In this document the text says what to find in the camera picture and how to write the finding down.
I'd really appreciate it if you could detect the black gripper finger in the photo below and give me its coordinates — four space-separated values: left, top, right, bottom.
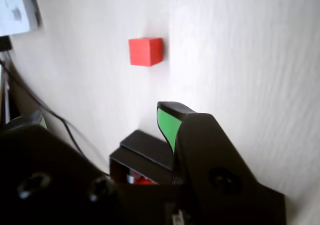
0 110 126 225
156 101 286 225

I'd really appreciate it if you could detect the red wooden cube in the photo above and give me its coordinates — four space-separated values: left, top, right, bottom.
128 37 164 67

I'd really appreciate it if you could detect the black cardboard box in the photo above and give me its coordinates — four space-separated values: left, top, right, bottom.
108 146 174 186

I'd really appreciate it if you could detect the orange white printed carton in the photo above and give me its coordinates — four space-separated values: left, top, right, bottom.
129 171 155 186

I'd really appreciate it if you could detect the white printed paper sheet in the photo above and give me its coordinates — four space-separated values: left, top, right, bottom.
0 0 44 36

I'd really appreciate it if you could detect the thick black cable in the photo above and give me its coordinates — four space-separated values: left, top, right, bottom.
0 58 112 178

